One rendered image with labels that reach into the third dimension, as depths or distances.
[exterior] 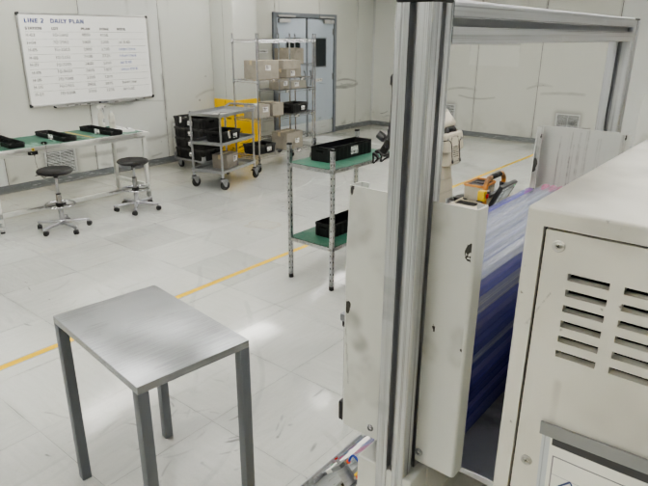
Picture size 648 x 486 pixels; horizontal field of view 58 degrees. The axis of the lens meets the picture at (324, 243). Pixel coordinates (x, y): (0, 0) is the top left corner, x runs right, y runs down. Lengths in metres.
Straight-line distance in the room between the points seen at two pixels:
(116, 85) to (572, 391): 8.34
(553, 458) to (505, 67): 11.14
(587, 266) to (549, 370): 0.12
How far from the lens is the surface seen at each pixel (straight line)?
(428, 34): 0.56
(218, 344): 2.19
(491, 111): 11.82
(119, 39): 8.77
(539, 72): 11.46
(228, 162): 7.74
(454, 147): 4.19
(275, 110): 8.71
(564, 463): 0.67
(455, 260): 0.60
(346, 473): 1.02
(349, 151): 4.66
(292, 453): 2.93
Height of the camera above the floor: 1.87
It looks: 20 degrees down
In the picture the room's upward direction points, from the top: straight up
